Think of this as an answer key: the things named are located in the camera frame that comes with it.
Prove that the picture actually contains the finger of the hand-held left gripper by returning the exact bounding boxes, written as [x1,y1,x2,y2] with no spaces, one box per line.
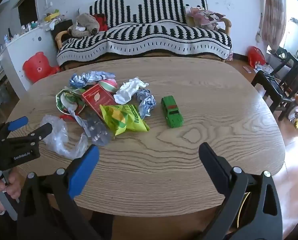
[4,122,53,147]
[0,116,29,140]

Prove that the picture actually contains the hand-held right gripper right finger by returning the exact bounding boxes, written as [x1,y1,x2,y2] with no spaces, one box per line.
[198,142,283,240]

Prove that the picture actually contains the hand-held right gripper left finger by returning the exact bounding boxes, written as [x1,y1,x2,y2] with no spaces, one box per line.
[16,144,114,240]

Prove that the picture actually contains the clear plastic bag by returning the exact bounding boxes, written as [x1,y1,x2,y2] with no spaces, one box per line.
[40,114,89,159]

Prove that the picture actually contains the silver blister pack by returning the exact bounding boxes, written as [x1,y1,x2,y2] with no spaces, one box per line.
[83,115,112,146]

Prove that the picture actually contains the green red white wrapper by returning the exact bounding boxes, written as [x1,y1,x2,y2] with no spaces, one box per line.
[55,87,87,122]

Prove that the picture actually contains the person's left forearm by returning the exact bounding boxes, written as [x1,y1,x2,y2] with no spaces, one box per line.
[0,206,18,240]

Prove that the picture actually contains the person's left hand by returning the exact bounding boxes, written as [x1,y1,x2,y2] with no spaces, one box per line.
[0,173,22,215]

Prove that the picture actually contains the red bear stool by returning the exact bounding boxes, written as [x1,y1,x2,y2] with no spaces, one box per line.
[22,52,60,83]

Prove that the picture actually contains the red cardboard box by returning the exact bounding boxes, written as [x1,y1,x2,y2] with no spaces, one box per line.
[81,84,117,119]

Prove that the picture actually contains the yellow green snack bag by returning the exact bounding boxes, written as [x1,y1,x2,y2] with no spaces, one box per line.
[99,104,150,136]

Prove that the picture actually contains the green toy car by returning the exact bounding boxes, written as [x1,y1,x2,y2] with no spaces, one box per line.
[161,95,184,128]

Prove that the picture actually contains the blue silver crumpled foil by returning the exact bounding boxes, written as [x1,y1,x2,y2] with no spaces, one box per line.
[69,70,116,88]

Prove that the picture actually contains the white cabinet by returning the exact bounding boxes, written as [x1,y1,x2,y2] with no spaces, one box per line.
[0,26,59,93]

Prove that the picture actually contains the pink green striped ball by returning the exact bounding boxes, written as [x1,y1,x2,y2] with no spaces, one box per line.
[99,79,118,93]

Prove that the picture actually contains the crumpled white tissue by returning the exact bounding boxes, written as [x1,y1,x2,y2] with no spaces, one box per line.
[113,77,149,105]

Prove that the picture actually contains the crumpled blue white paper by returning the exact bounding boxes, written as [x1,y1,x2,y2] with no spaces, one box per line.
[136,89,156,119]

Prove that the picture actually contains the row of small bottles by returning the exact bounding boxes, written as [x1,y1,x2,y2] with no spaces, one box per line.
[4,21,39,40]

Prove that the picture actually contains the rattan sofa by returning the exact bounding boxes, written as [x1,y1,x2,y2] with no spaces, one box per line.
[54,17,233,72]

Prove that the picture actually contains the black low side table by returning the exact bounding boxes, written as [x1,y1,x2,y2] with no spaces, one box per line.
[251,70,296,122]

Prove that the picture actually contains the black bag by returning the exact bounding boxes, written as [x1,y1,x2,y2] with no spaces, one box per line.
[51,19,73,45]

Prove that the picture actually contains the white papers on floor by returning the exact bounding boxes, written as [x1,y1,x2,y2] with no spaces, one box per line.
[254,64,273,74]

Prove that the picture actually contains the yellow container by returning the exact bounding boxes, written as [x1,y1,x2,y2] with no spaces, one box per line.
[44,11,60,22]

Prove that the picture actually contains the dark doorway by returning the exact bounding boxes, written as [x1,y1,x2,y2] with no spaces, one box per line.
[17,0,38,27]

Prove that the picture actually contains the red plastic bag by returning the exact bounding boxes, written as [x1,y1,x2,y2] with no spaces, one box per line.
[247,46,266,68]

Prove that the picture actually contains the brown plush toy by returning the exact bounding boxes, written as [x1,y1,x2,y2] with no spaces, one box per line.
[68,13,100,37]

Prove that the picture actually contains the red cloth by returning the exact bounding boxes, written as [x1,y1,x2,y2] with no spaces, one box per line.
[93,14,109,32]

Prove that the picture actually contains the black wooden table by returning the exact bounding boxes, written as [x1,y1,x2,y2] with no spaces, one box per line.
[268,46,298,98]

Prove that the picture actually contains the black white striped sofa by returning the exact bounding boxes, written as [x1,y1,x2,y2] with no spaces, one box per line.
[56,0,232,67]

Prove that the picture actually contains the pink printed pillow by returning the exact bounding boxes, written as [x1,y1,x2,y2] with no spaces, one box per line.
[185,5,226,29]

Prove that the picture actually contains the pink patterned curtain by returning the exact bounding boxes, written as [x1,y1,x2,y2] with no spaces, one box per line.
[261,0,287,53]

